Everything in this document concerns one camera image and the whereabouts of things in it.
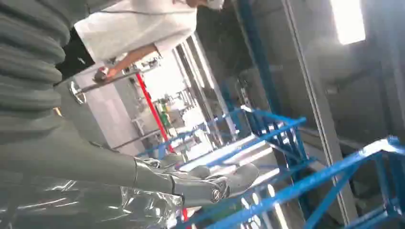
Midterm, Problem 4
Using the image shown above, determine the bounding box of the blue metal post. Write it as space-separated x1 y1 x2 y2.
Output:
236 0 283 115

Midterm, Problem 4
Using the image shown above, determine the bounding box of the large blue metal shelf rack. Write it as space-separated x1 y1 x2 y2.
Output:
175 135 405 229

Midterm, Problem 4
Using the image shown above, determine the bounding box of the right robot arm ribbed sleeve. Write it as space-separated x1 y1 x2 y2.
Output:
0 0 91 140

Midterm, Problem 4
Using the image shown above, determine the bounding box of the ceiling light panel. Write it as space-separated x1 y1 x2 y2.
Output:
329 0 367 45

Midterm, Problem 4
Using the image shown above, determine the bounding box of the clear plastic wrapping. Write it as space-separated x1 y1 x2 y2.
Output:
0 176 185 229

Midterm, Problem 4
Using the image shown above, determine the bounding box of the red pole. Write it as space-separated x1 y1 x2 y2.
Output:
135 73 191 229

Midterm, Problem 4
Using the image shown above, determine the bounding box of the person's hand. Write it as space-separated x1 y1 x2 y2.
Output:
94 66 118 82

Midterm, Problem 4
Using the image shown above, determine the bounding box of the grey metal column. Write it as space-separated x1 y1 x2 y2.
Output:
281 0 360 223

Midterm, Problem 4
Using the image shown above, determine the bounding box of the person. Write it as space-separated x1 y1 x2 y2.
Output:
55 0 226 83

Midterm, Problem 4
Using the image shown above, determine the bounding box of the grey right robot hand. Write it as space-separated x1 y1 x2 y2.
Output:
0 83 260 209

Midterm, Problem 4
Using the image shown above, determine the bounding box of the metal bar with round disc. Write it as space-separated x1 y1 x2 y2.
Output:
69 68 140 105

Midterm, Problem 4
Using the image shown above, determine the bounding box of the small blue metal shelf rack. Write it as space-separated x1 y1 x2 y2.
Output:
136 105 309 177

